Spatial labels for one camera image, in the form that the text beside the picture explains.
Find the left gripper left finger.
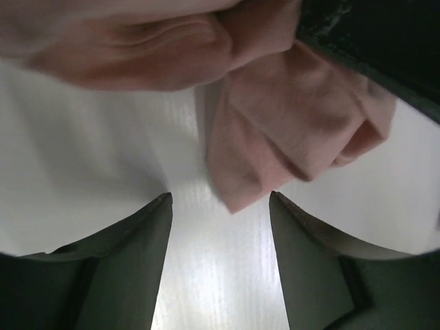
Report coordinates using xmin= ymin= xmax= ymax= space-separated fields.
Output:
xmin=1 ymin=193 xmax=172 ymax=329

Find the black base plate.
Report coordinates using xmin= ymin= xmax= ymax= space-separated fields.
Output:
xmin=296 ymin=0 xmax=439 ymax=122

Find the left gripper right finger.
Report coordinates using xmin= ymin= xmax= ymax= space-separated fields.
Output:
xmin=269 ymin=192 xmax=439 ymax=329

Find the pink t-shirt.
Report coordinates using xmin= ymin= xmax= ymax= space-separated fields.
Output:
xmin=1 ymin=1 xmax=396 ymax=212

